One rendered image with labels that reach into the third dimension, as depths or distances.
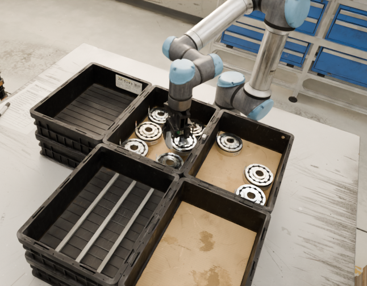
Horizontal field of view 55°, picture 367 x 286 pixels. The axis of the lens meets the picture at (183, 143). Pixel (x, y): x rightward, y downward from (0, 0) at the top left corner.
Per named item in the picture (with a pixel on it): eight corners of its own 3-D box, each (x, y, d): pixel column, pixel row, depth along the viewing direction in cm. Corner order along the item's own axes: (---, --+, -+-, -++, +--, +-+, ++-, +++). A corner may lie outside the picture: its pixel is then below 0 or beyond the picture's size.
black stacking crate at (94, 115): (93, 84, 159) (92, 62, 151) (151, 106, 153) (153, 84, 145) (33, 135, 132) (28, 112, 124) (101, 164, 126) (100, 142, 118)
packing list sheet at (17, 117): (32, 80, 174) (32, 79, 173) (73, 95, 169) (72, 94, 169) (-19, 117, 151) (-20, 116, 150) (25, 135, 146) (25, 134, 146)
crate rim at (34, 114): (92, 65, 153) (91, 61, 151) (153, 88, 147) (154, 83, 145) (28, 116, 125) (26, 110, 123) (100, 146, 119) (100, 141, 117)
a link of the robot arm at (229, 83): (226, 88, 166) (231, 64, 157) (247, 102, 160) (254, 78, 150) (208, 97, 160) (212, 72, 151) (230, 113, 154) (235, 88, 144)
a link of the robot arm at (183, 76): (203, 65, 103) (181, 75, 99) (199, 95, 111) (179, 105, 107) (185, 53, 107) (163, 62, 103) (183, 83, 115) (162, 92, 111)
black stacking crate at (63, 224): (101, 165, 125) (100, 143, 117) (176, 198, 119) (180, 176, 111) (23, 257, 98) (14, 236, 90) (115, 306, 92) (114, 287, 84)
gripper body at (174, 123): (172, 143, 118) (174, 117, 110) (163, 127, 124) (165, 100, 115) (193, 138, 121) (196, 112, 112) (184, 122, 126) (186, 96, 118)
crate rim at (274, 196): (220, 112, 140) (221, 108, 139) (293, 139, 134) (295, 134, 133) (180, 180, 113) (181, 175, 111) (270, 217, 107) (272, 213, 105)
